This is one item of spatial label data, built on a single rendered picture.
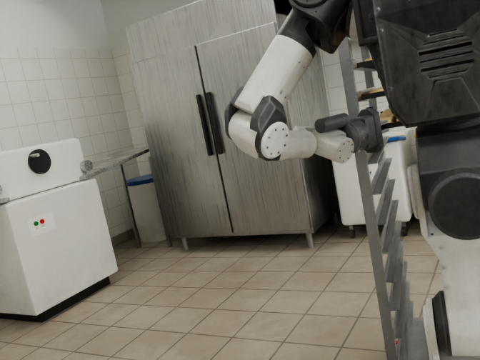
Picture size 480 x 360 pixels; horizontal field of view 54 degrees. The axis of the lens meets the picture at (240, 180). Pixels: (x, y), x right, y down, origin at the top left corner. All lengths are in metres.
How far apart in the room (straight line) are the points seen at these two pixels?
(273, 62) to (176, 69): 3.04
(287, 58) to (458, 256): 0.54
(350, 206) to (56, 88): 3.02
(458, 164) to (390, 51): 0.22
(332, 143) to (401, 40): 0.38
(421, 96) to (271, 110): 0.27
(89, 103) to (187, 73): 1.63
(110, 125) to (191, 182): 1.65
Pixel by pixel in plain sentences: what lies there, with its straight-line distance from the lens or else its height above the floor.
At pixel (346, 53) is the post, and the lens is 1.38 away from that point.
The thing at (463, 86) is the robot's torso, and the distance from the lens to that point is 0.87.
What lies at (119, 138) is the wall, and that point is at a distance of 5.45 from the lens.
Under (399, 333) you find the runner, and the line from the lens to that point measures 1.60.
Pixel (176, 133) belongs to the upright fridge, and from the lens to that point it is 4.03.
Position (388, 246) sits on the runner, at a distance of 1.52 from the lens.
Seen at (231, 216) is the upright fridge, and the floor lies 0.33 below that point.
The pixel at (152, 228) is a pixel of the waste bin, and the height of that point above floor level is 0.14.
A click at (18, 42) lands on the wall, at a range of 4.89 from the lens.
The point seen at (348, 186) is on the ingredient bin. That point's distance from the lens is 3.70.
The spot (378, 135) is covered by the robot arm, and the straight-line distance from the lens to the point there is 1.32.
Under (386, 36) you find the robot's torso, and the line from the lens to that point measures 0.84.
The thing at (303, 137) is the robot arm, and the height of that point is 1.08.
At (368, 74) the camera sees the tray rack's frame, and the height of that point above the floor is 1.21.
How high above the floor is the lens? 1.17
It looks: 8 degrees down
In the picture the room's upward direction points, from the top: 11 degrees counter-clockwise
